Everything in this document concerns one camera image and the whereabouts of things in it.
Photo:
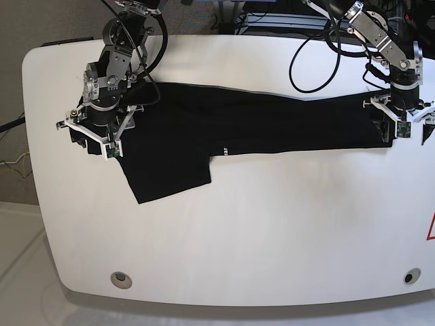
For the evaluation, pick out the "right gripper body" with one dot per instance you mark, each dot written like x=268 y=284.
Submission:
x=100 y=127

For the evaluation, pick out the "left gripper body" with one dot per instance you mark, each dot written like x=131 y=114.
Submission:
x=403 y=104

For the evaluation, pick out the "black T-shirt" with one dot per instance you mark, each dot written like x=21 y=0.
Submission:
x=169 y=149

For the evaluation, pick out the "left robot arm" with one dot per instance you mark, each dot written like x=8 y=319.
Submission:
x=404 y=60

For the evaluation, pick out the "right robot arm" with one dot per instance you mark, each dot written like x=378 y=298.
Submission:
x=121 y=68

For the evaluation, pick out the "red warning triangle sticker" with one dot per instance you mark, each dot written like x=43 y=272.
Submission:
x=431 y=232

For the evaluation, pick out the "right table grommet hole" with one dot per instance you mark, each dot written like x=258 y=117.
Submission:
x=412 y=276

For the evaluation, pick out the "table grommet hole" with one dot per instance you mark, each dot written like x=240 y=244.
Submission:
x=412 y=276
x=121 y=280

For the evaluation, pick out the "left table grommet hole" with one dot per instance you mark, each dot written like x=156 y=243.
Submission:
x=121 y=280

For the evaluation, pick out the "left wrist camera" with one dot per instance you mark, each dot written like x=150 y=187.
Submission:
x=403 y=130

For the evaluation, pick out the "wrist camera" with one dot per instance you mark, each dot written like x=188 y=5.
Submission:
x=403 y=130
x=112 y=150

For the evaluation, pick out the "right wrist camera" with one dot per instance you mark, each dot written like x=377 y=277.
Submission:
x=112 y=150

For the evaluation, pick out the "aluminium frame rail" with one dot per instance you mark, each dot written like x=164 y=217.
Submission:
x=302 y=23

